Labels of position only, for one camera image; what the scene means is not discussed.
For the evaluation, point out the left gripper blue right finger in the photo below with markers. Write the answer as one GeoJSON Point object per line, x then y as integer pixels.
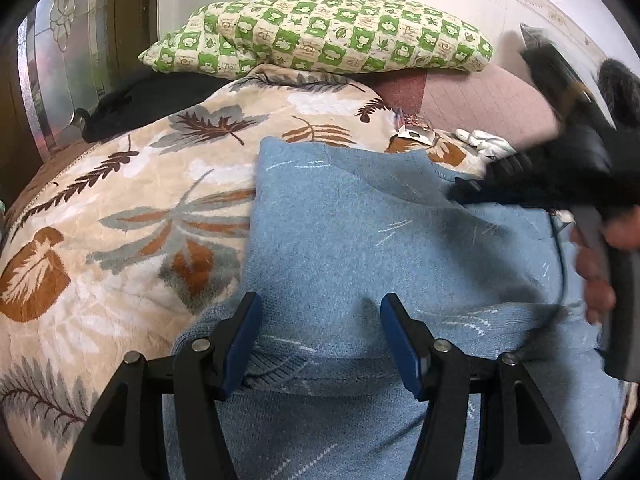
{"type": "Point", "coordinates": [410, 344]}

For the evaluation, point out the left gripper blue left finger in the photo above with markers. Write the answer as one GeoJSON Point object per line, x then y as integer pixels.
{"type": "Point", "coordinates": [233, 340]}

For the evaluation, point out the light blue knit sweater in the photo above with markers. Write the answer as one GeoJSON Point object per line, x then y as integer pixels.
{"type": "Point", "coordinates": [332, 232]}

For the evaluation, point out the person's right hand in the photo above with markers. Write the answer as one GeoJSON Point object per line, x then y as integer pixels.
{"type": "Point", "coordinates": [621, 233]}

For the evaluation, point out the dark fur hat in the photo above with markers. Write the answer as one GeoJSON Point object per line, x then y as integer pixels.
{"type": "Point", "coordinates": [620, 89]}

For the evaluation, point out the pink quilted pillow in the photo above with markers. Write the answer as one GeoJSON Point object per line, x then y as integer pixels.
{"type": "Point", "coordinates": [492, 100]}

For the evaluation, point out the leaf pattern beige blanket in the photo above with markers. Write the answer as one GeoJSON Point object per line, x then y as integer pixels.
{"type": "Point", "coordinates": [119, 245]}

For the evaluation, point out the small foil packet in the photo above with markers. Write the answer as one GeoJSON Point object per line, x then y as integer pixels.
{"type": "Point", "coordinates": [414, 128]}

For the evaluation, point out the black cloth on bed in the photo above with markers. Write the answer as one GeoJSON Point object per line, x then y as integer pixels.
{"type": "Point", "coordinates": [146, 98]}

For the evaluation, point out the green checkered pillow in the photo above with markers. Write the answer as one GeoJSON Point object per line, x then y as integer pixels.
{"type": "Point", "coordinates": [228, 39]}

